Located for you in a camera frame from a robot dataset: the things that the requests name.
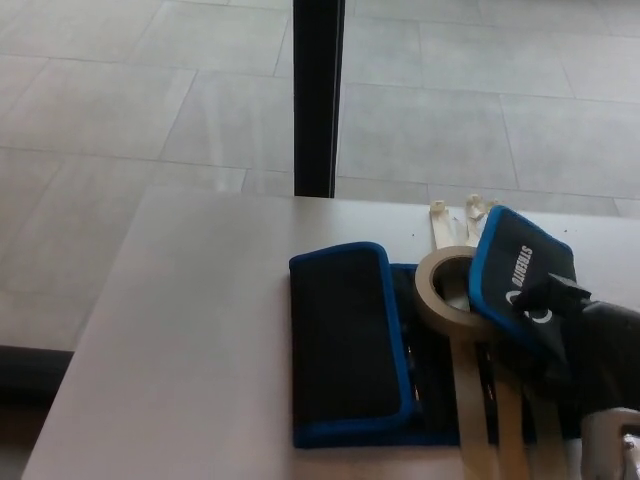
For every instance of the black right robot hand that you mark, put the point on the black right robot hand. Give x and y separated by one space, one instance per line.
605 355

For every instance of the black blue-trimmed toolkit cover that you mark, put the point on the black blue-trimmed toolkit cover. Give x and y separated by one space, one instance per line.
345 340

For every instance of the beige masking tape roll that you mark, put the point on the beige masking tape roll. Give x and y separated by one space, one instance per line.
432 305

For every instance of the black vertical post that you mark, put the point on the black vertical post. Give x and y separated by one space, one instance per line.
315 100

